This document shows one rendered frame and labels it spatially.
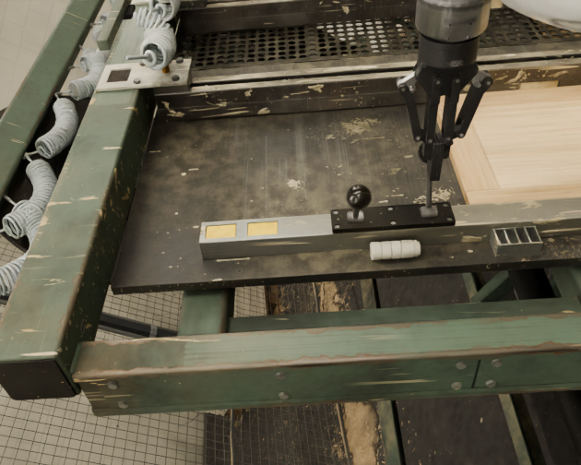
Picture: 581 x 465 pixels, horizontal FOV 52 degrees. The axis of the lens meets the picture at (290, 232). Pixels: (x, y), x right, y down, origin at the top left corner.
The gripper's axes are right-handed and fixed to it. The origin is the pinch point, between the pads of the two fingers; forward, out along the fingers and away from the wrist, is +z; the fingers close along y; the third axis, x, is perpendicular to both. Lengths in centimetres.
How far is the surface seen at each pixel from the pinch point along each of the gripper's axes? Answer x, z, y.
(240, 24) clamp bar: 82, 15, -35
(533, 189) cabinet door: 7.4, 14.5, 20.0
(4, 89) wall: 492, 253, -336
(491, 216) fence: -0.8, 12.4, 10.1
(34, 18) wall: 507, 186, -282
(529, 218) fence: -1.8, 12.4, 16.1
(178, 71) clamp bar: 42, 6, -45
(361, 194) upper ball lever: -6.3, 0.9, -11.7
